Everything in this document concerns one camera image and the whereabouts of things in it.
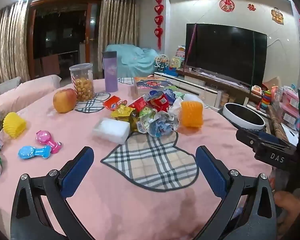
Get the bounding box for teal cloth covered chair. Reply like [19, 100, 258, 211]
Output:
[105, 44, 160, 78]

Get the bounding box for clear popcorn jar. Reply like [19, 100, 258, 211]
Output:
[69, 63, 94, 102]

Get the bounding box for gold red wall ornament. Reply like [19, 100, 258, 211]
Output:
[270, 7, 285, 25]

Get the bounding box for pink plastic storage boxes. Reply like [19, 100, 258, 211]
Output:
[277, 86, 300, 130]

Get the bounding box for pink covered sofa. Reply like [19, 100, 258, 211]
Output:
[0, 74, 61, 113]

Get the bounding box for blue plastic toy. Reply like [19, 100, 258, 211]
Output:
[18, 145, 52, 160]

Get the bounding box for round red paper-cut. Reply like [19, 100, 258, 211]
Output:
[219, 0, 235, 12]

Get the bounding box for rainbow stacking rings toy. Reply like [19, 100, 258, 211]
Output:
[259, 90, 272, 110]

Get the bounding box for pink stick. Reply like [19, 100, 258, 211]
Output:
[185, 24, 198, 70]

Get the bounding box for orange foam fruit net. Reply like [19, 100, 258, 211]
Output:
[178, 100, 204, 128]

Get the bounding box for pile of wrappers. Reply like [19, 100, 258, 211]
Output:
[128, 89, 182, 138]

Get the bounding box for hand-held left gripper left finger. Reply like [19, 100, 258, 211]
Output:
[10, 146, 95, 240]

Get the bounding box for pink plastic toy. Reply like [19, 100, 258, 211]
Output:
[36, 130, 63, 154]

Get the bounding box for orange snack wrapper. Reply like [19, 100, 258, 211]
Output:
[103, 95, 128, 111]

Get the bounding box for beige curtain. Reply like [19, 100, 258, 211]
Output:
[98, 0, 138, 79]
[0, 0, 30, 84]

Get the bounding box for white television cabinet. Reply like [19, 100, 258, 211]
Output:
[154, 71, 253, 110]

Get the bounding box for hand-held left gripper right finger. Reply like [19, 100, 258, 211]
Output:
[195, 145, 278, 240]

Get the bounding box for yellow snack wrapper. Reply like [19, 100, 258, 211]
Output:
[110, 105, 135, 118]

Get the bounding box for red knot hanging decoration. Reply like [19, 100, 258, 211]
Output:
[154, 0, 165, 50]

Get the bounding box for colourful toy house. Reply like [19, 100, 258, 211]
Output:
[170, 45, 186, 69]

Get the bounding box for person's right hand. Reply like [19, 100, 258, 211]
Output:
[274, 191, 300, 233]

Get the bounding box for pink patchwork tablecloth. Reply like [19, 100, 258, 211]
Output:
[0, 76, 273, 240]

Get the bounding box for white round trash bin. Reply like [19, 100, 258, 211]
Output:
[219, 102, 266, 130]

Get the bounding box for yellow foam fruit net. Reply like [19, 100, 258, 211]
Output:
[2, 112, 27, 138]

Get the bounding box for wooden framed glass door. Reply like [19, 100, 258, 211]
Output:
[27, 0, 101, 80]

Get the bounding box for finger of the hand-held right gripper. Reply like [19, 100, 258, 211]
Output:
[259, 131, 298, 149]
[236, 129, 297, 153]

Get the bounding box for ferris wheel toy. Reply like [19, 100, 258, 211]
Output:
[154, 54, 168, 73]

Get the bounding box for purple tumbler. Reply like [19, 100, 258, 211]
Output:
[101, 51, 118, 92]

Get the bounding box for black television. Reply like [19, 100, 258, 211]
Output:
[184, 23, 268, 89]

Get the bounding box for red yellow apple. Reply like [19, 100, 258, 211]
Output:
[53, 88, 78, 113]

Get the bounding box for white foam block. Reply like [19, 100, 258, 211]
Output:
[92, 118, 131, 145]

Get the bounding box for white paper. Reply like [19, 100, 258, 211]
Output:
[184, 94, 203, 104]

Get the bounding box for colourful picture box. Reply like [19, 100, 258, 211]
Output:
[133, 77, 175, 98]

